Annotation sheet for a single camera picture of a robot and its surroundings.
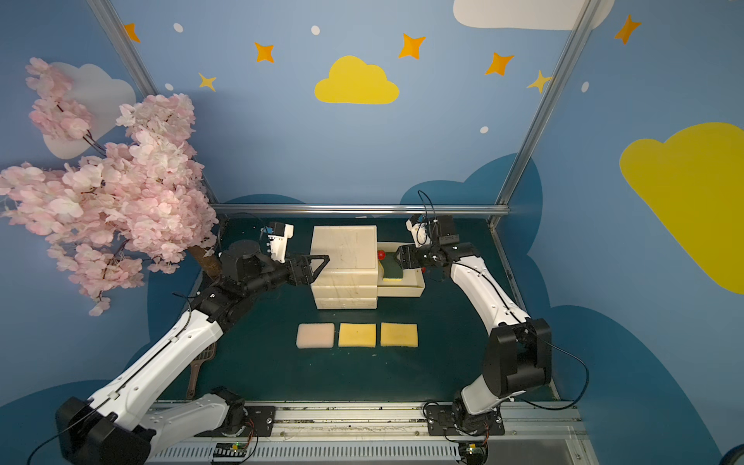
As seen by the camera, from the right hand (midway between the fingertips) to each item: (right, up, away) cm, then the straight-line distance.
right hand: (410, 251), depth 87 cm
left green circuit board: (-48, -51, -14) cm, 72 cm away
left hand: (-25, 0, -15) cm, 29 cm away
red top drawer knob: (-9, -1, -1) cm, 9 cm away
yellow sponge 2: (-3, -26, +2) cm, 26 cm away
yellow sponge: (-16, -26, +2) cm, 31 cm away
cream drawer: (+2, -11, +8) cm, 14 cm away
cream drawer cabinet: (-18, -7, -7) cm, 21 cm away
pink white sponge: (-29, -26, +1) cm, 39 cm away
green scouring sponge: (-5, -6, +10) cm, 12 cm away
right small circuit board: (+15, -51, -14) cm, 55 cm away
